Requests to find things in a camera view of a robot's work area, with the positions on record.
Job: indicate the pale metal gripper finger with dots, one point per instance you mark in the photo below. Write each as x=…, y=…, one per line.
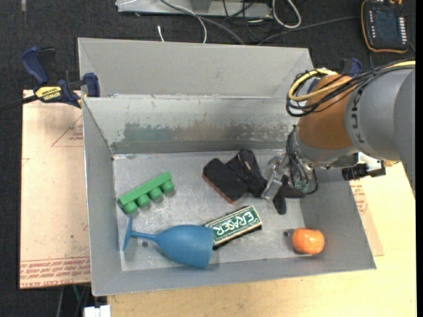
x=275, y=166
x=273, y=188

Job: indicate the black sunglasses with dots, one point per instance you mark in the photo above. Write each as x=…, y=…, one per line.
x=248, y=167

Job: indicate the black and red-brown flat block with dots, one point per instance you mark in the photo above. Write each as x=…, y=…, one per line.
x=224, y=180

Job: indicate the dark green flat eraser block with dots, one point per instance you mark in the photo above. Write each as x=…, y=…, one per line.
x=234, y=225

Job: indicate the orange fruit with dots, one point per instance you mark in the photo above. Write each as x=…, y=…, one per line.
x=308, y=241

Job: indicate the blue plastic goblet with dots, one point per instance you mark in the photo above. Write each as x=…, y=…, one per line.
x=185, y=243

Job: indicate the grey metal bin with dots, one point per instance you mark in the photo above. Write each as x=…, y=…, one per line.
x=185, y=78

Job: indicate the green toy block with pegs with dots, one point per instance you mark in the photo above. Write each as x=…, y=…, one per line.
x=145, y=191

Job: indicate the black cylinder on white bracket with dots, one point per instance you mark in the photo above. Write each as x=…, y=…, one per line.
x=363, y=169

